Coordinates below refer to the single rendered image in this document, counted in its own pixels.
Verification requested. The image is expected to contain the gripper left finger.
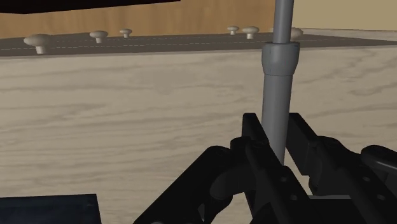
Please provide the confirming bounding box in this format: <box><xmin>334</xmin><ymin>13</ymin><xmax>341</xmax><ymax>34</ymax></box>
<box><xmin>133</xmin><ymin>112</ymin><xmax>311</xmax><ymax>224</ymax></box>

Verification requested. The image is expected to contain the black flat rectangular object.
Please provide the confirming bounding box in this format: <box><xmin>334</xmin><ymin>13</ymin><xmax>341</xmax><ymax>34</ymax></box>
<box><xmin>0</xmin><ymin>193</ymin><xmax>103</xmax><ymax>224</ymax></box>

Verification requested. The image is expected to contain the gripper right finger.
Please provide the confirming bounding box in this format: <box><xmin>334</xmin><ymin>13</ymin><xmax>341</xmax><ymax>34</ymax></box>
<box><xmin>285</xmin><ymin>112</ymin><xmax>397</xmax><ymax>224</ymax></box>

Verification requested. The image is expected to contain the grey pen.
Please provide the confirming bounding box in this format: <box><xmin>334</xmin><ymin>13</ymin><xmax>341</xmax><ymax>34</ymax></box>
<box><xmin>261</xmin><ymin>0</ymin><xmax>301</xmax><ymax>165</ymax></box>

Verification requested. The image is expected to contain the pale wooden chest of drawers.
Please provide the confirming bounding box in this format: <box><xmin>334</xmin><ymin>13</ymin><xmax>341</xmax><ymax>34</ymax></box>
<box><xmin>0</xmin><ymin>25</ymin><xmax>397</xmax><ymax>224</ymax></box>

